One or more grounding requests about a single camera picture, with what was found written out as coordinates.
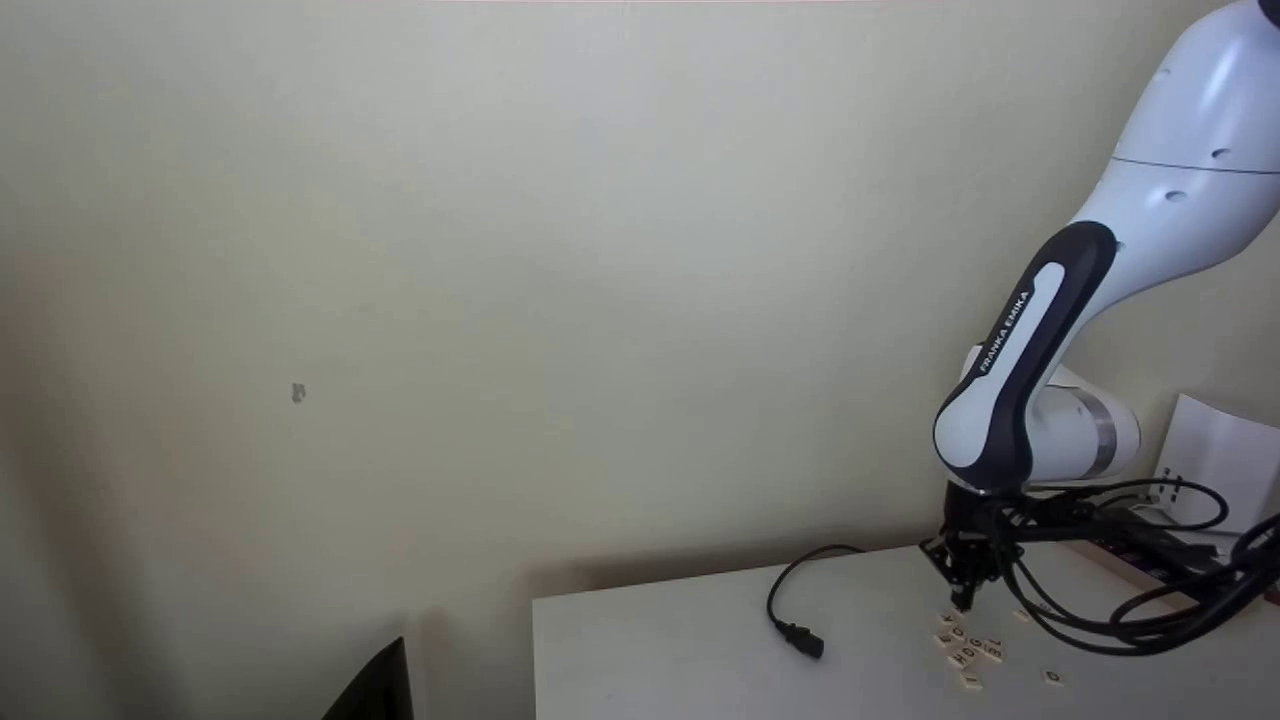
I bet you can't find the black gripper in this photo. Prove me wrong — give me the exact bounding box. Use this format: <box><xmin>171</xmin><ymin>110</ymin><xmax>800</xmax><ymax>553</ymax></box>
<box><xmin>940</xmin><ymin>487</ymin><xmax>1016</xmax><ymax>612</ymax></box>

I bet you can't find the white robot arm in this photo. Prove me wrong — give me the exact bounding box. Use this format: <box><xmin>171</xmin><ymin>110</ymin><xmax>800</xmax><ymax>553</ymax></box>
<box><xmin>931</xmin><ymin>0</ymin><xmax>1280</xmax><ymax>608</ymax></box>

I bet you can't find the cream letter tile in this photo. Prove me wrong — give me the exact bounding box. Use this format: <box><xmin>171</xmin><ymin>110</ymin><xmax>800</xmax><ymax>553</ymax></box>
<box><xmin>982</xmin><ymin>642</ymin><xmax>1005</xmax><ymax>659</ymax></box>
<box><xmin>962</xmin><ymin>674</ymin><xmax>983</xmax><ymax>694</ymax></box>

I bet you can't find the black power cable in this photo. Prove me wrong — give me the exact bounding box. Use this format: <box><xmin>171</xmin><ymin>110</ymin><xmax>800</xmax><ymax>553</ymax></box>
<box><xmin>764</xmin><ymin>540</ymin><xmax>865</xmax><ymax>665</ymax></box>

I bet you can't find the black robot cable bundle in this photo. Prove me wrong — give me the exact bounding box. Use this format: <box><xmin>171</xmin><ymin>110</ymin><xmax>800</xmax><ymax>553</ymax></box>
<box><xmin>996</xmin><ymin>476</ymin><xmax>1280</xmax><ymax>658</ymax></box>

